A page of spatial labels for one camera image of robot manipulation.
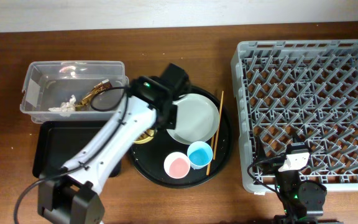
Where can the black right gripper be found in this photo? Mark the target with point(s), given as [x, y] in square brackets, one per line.
[272, 166]

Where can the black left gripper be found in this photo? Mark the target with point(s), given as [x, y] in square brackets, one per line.
[173, 122]

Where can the yellow bowl with food scraps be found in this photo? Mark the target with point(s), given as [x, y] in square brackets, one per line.
[146, 136]

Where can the brown gold coffee wrapper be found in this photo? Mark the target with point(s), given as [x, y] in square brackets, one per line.
[104, 85]

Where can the white tissue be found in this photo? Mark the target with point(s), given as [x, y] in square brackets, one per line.
[66, 108]

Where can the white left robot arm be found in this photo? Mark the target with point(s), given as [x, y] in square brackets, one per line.
[72, 195]

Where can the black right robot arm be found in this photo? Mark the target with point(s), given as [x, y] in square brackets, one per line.
[302, 200]

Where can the grey dishwasher rack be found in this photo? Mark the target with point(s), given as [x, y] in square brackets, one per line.
[307, 88]

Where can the pale green plate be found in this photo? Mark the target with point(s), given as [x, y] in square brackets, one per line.
[197, 119]

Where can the round black serving tray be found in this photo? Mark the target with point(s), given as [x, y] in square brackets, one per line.
[148, 158]

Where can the blue cup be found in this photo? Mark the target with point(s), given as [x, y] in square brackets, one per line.
[197, 153]

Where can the pink cup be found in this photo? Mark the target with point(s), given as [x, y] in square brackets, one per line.
[176, 165]

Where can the short wooden chopstick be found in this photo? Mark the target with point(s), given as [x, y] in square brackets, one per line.
[211, 155]

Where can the long wooden chopstick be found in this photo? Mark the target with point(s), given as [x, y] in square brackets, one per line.
[219, 122]

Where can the clear plastic bin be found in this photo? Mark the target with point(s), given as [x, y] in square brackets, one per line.
[48, 84]

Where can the black rectangular tray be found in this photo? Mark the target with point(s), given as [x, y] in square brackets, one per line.
[59, 141]

